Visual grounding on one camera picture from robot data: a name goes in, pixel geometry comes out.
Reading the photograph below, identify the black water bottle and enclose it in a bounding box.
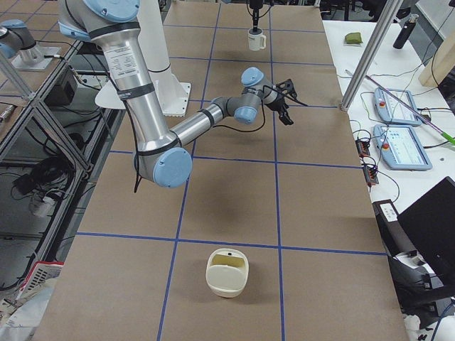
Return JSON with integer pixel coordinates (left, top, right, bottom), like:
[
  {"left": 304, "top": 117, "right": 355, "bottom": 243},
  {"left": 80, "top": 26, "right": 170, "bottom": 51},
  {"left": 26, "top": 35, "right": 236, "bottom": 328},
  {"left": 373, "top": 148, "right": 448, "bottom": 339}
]
[{"left": 392, "top": 13, "right": 419, "bottom": 49}]

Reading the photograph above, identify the green cloth pouch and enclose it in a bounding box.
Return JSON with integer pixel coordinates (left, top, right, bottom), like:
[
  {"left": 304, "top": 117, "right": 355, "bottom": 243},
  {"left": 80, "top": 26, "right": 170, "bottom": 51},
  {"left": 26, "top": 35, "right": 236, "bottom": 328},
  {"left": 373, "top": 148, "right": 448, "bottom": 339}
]
[{"left": 344, "top": 32, "right": 363, "bottom": 45}]

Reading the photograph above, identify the blue teach pendant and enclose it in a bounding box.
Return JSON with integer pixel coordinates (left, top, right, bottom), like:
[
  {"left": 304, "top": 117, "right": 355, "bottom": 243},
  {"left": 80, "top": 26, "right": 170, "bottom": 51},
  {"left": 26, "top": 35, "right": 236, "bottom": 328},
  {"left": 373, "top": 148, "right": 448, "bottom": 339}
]
[
  {"left": 374, "top": 87, "right": 422, "bottom": 126},
  {"left": 373, "top": 124, "right": 432, "bottom": 171}
]

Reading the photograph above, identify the lower blue teach pendant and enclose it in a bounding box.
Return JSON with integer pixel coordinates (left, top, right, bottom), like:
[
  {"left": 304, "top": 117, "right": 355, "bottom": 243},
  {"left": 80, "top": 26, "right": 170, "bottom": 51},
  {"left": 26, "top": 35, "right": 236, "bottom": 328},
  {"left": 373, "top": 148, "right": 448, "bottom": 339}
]
[{"left": 373, "top": 124, "right": 432, "bottom": 171}]

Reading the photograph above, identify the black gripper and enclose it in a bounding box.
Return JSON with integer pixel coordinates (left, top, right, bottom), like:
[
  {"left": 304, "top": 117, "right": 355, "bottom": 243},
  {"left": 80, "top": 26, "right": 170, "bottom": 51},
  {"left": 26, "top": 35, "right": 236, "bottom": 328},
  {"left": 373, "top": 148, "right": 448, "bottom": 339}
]
[
  {"left": 262, "top": 79, "right": 297, "bottom": 125},
  {"left": 251, "top": 7, "right": 259, "bottom": 34}
]

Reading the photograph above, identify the upper blue teach pendant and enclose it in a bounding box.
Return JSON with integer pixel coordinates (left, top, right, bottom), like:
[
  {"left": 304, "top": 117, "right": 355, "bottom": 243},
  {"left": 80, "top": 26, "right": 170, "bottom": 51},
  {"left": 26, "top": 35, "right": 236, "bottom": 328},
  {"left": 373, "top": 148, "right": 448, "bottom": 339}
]
[{"left": 374, "top": 87, "right": 422, "bottom": 126}]

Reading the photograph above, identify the cream plastic bin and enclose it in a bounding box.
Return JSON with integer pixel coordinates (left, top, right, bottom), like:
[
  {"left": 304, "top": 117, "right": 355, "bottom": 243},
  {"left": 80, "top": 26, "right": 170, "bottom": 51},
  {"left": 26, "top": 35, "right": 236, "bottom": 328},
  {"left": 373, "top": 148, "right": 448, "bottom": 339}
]
[{"left": 205, "top": 248, "right": 249, "bottom": 298}]

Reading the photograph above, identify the metal reacher grabber tool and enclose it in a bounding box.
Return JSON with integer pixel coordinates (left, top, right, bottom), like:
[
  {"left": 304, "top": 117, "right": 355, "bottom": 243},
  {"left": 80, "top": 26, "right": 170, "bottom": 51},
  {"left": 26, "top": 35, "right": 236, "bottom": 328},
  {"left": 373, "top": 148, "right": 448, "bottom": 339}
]
[{"left": 365, "top": 75, "right": 455, "bottom": 146}]

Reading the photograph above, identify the black laptop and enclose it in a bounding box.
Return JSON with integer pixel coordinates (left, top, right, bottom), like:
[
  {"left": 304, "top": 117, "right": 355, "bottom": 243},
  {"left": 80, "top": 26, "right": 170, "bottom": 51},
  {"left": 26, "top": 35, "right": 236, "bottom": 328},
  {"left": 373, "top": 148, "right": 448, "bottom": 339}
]
[{"left": 398, "top": 176, "right": 454, "bottom": 285}]

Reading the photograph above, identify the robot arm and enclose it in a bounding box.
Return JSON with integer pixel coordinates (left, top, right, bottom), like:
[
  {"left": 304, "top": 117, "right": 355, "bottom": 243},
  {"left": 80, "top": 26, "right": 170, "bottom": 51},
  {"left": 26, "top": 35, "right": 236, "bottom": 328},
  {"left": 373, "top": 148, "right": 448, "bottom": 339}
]
[
  {"left": 245, "top": 0, "right": 274, "bottom": 33},
  {"left": 58, "top": 1, "right": 297, "bottom": 188}
]

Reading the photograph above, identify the brown paper table mat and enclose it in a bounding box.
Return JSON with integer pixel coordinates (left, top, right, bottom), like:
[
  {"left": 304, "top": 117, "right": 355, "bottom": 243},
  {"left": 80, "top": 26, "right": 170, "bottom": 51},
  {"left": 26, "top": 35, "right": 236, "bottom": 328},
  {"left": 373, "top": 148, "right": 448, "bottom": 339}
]
[{"left": 34, "top": 1, "right": 407, "bottom": 340}]

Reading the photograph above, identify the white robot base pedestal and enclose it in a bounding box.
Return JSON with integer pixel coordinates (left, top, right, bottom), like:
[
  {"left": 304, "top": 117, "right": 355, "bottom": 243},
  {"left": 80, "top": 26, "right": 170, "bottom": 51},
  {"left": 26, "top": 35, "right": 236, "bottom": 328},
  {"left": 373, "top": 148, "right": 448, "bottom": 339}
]
[{"left": 137, "top": 0, "right": 191, "bottom": 117}]

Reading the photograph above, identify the aluminium frame post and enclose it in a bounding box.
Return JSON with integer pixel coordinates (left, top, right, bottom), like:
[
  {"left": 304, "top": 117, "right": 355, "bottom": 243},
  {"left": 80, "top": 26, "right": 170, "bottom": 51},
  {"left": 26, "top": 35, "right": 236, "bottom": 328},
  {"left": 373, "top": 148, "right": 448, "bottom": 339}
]
[{"left": 340, "top": 0, "right": 403, "bottom": 112}]

